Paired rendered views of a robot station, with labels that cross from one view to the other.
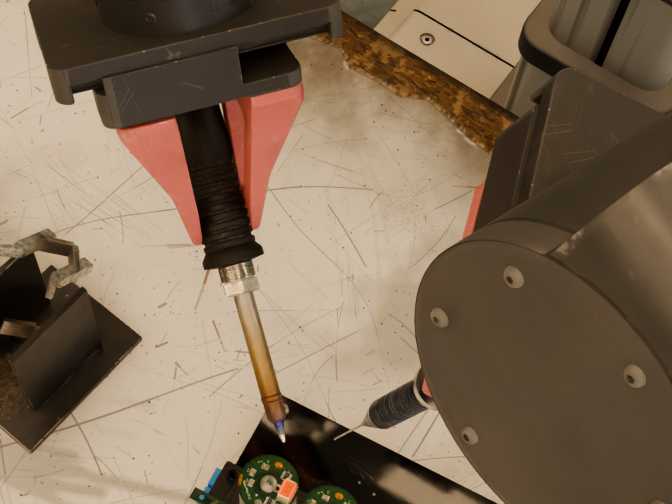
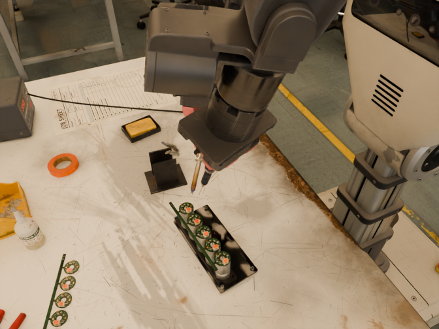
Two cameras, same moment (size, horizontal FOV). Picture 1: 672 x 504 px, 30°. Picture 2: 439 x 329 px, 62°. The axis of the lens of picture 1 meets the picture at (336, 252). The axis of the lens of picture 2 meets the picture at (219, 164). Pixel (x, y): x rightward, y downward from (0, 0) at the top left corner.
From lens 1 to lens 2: 29 cm
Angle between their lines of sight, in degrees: 28
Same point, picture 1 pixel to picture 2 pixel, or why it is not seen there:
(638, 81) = (364, 208)
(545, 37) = (343, 189)
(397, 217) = (259, 185)
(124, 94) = (185, 98)
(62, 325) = (167, 164)
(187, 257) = not seen: hidden behind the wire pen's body
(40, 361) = (160, 171)
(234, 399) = (198, 203)
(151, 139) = (187, 110)
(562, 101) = not seen: hidden behind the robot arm
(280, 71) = not seen: hidden behind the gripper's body
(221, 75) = (205, 101)
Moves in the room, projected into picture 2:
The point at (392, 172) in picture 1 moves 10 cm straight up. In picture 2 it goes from (264, 177) to (269, 140)
